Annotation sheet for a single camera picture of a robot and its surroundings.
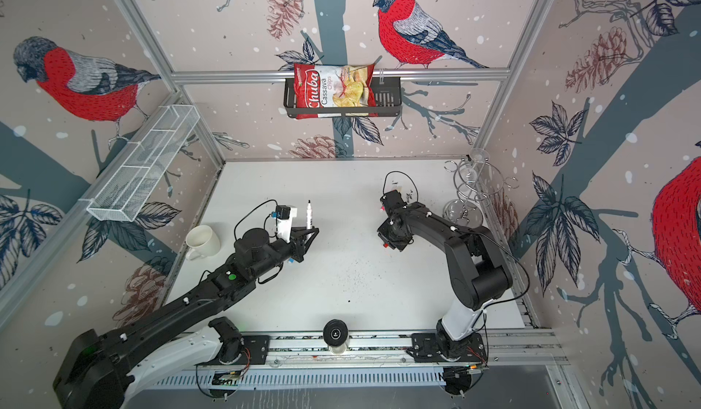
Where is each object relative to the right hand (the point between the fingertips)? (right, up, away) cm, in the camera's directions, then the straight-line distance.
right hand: (382, 237), depth 93 cm
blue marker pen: (-25, -1, -25) cm, 35 cm away
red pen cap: (+1, -2, -2) cm, 3 cm away
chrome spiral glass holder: (+35, +20, +5) cm, 41 cm away
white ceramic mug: (-59, 0, -6) cm, 60 cm away
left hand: (-19, +7, -19) cm, 27 cm away
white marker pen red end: (-22, +8, -20) cm, 31 cm away
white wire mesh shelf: (-72, +17, -22) cm, 77 cm away
